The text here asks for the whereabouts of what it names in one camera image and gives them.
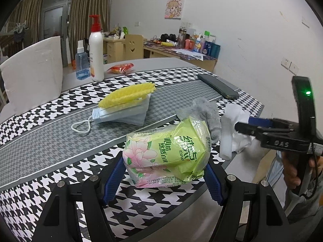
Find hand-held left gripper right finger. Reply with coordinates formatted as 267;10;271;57
204;165;291;242

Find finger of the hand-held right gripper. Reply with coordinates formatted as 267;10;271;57
248;117;300;131
234;121;297;142

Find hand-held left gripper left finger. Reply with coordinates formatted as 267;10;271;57
33;156;127;242

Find white sheet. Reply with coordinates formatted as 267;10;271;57
223;102;253;154

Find grey fluffy cloth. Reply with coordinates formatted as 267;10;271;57
176;98;223;145

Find green tissue pack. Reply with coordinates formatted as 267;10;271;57
122;116;212;188

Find person's right hand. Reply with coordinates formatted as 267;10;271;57
282;154;302;189

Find black phone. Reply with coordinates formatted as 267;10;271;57
196;74;240;100

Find houndstooth table runner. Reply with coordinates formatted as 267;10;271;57
0;66;266;242

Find stack of blue face masks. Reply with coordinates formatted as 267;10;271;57
71;94;152;135

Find person's clothing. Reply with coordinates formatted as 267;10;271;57
267;153;323;219

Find printed papers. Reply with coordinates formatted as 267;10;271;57
176;48;205;61

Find red snack packet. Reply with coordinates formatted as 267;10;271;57
107;63;136;75

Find wooden desk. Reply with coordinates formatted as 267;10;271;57
143;42;218;72

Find blue spray bottle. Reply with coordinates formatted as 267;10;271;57
75;40;91;80

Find white lotion bottle red pump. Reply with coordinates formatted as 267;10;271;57
88;15;105;82

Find wooden drawer cabinet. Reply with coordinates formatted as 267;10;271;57
103;37;124;64

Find wooden chair with smiley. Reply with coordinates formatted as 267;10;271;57
122;33;144;62

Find brown curtain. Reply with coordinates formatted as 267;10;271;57
68;0;112;66
14;0;45;44

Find glass balcony door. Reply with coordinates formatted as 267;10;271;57
41;0;75;43

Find hanging dark clothes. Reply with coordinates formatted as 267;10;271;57
14;28;26;43

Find metal bunk bed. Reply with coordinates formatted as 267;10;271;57
0;21;29;58

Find cartoon wall poster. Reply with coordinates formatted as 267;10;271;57
164;0;184;20

